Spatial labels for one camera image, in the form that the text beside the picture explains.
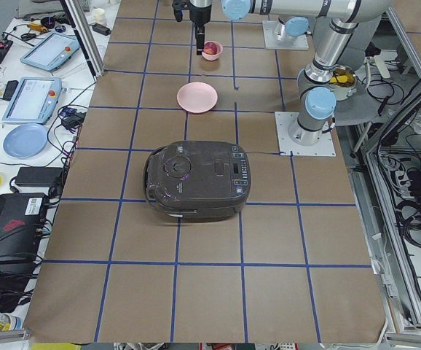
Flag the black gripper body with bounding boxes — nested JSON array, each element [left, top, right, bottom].
[[172, 0, 213, 26]]

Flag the red apple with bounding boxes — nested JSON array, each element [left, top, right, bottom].
[[203, 42, 219, 55]]

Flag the pink bowl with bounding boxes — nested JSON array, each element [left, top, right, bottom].
[[202, 41, 223, 61]]

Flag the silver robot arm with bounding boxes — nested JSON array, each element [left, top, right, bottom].
[[288, 16, 381, 147], [172, 1, 391, 66]]

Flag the pink plate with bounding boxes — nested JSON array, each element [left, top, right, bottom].
[[176, 82, 218, 114]]

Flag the steel bowl yellow contents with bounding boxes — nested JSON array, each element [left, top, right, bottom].
[[328, 66, 357, 101]]

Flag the blue plate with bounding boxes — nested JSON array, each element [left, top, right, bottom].
[[3, 123, 47, 158]]

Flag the far teach pendant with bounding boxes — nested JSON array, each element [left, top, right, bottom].
[[20, 33, 80, 71]]

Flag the teach pendant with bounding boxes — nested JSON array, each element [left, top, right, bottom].
[[20, 33, 80, 71], [1, 77, 62, 124]]

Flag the dark brown rice cooker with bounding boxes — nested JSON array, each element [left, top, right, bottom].
[[143, 141, 251, 220]]

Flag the near teach pendant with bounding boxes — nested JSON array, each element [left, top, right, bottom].
[[1, 77, 62, 124]]

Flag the black power adapter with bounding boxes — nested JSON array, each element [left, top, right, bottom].
[[15, 167, 63, 187]]

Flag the black laptop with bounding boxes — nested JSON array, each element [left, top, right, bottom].
[[0, 192, 48, 265]]

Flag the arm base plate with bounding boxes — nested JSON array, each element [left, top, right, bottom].
[[262, 20, 309, 50], [275, 112, 336, 157]]

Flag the aluminium frame post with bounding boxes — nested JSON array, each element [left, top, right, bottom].
[[60, 0, 105, 77]]

